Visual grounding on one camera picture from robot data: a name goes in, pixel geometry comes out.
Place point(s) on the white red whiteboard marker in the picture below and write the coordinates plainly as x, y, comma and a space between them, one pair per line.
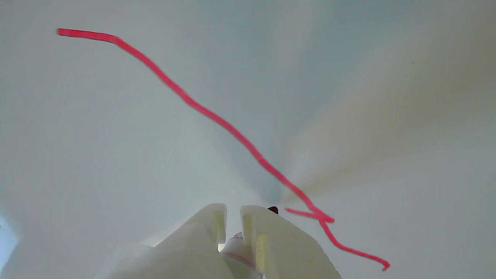
240, 252

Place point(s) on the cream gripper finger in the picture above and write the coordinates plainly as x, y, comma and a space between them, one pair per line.
197, 244
279, 252

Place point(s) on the large whiteboard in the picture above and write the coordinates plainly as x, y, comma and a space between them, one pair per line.
116, 135

